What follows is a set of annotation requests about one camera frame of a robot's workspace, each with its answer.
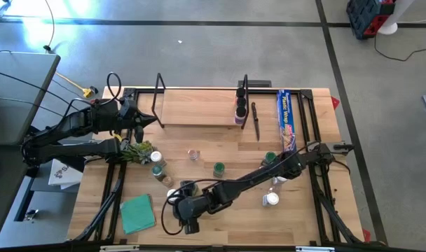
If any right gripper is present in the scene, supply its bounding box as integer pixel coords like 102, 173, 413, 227
172, 180, 214, 236

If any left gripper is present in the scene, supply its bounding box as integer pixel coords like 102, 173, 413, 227
127, 111, 158, 144

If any green lid herb jar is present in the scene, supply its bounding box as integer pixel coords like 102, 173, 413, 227
183, 181, 200, 197
261, 150, 277, 167
212, 162, 226, 179
151, 164, 167, 181

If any wooden shelf black metal frame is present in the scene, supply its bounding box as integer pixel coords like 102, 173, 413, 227
152, 72, 251, 130

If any purple label jar black lid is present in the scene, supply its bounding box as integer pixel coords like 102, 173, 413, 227
234, 106, 247, 126

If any bagel seasoning jar white lid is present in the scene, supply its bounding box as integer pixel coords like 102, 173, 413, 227
166, 188, 181, 204

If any potted succulent plant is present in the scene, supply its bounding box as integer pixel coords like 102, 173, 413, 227
121, 139, 154, 165

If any green sponge cloth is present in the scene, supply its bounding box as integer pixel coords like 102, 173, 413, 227
119, 194, 157, 235

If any white box with logo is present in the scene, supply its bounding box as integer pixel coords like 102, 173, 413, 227
47, 157, 85, 190

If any black kitchen knife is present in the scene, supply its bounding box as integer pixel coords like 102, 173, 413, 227
250, 101, 261, 141

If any grey side table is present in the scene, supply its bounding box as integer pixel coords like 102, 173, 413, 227
0, 51, 62, 241

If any blue plastic wrap box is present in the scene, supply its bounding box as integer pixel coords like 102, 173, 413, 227
276, 89, 298, 153

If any black red tool crate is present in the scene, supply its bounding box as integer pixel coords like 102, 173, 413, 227
345, 0, 398, 40

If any yellow extension cord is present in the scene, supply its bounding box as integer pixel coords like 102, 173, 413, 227
55, 71, 95, 99

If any silver mounting bracket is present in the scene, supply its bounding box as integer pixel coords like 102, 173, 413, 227
99, 244, 140, 252
295, 246, 336, 252

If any black floor cable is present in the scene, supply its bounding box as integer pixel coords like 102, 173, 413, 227
373, 33, 426, 62

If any white pedestal base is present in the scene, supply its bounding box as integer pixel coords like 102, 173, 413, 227
377, 0, 415, 36

